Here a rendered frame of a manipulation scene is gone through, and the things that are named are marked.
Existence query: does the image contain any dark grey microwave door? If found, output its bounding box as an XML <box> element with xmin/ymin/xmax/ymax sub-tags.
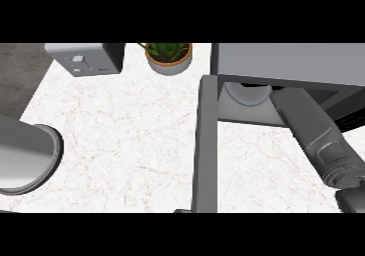
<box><xmin>189</xmin><ymin>74</ymin><xmax>220</xmax><ymax>214</ymax></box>

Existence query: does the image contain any pale round microwave plate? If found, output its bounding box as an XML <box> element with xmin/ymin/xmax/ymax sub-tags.
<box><xmin>221</xmin><ymin>81</ymin><xmax>273</xmax><ymax>108</ymax></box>

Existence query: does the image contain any grey microwave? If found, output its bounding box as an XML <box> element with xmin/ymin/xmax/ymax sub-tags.
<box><xmin>210</xmin><ymin>42</ymin><xmax>365</xmax><ymax>134</ymax></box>

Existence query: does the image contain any green plant in grey pot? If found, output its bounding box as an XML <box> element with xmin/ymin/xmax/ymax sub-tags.
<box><xmin>136</xmin><ymin>42</ymin><xmax>193</xmax><ymax>77</ymax></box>

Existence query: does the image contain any grey toaster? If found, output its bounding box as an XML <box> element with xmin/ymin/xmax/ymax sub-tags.
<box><xmin>43</xmin><ymin>42</ymin><xmax>127</xmax><ymax>78</ymax></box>

